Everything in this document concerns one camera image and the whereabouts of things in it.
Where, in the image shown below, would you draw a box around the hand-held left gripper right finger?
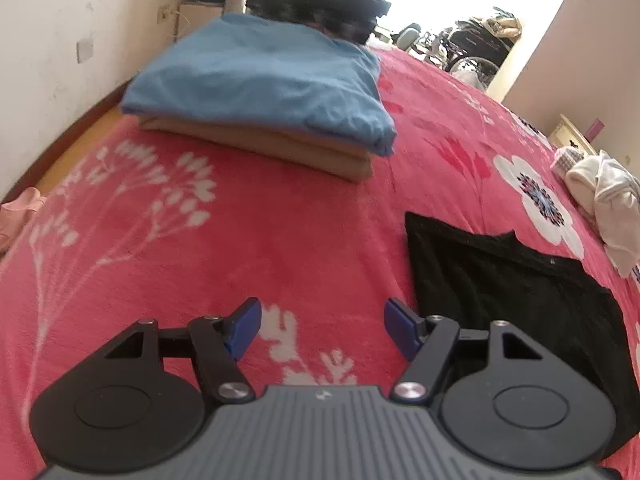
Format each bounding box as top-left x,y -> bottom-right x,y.
383,296 -> 548,406

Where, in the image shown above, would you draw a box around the black shirt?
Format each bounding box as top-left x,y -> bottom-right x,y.
404,211 -> 629,461

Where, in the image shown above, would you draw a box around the pink floral blanket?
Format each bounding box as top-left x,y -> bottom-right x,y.
0,45 -> 640,476

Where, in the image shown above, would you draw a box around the pale green chair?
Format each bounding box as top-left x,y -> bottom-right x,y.
390,24 -> 422,52

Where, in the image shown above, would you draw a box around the beige coat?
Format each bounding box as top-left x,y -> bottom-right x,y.
482,14 -> 523,37

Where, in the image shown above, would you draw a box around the cream cabinet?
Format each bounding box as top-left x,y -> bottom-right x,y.
174,2 -> 224,43

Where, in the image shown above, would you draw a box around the tan folded garment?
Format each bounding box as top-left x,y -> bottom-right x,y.
137,116 -> 374,184

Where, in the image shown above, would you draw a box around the wheelchair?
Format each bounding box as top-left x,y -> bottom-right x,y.
440,7 -> 523,80

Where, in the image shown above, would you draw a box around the white crumpled clothes pile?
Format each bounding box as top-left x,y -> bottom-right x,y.
565,150 -> 640,278

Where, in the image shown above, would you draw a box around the cream nightstand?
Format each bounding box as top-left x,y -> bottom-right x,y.
547,114 -> 598,157

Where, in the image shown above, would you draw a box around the checkered cloth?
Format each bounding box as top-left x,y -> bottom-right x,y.
550,146 -> 585,177

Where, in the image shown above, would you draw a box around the blue folded garment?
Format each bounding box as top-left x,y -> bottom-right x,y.
120,12 -> 398,157

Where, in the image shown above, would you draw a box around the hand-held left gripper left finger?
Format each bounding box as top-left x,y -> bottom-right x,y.
100,296 -> 263,406

